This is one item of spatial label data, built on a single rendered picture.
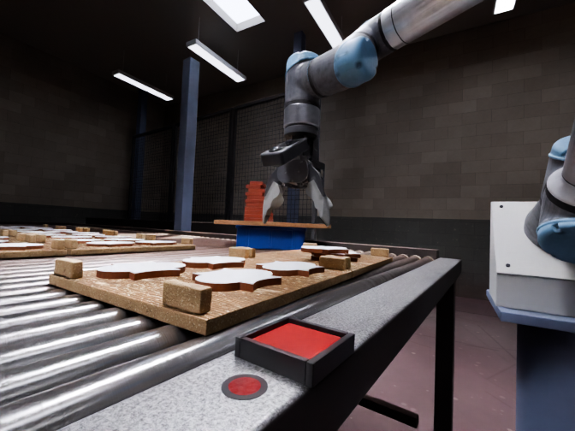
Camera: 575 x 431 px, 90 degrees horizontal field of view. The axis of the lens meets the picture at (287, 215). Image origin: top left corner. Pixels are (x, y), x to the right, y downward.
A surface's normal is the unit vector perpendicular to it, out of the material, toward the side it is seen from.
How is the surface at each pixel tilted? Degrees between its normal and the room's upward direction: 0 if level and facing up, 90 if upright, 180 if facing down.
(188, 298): 89
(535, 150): 90
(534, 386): 90
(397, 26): 130
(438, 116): 90
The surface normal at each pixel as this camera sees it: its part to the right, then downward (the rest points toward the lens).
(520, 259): -0.34, -0.73
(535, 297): -0.51, -0.05
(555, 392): -0.79, -0.05
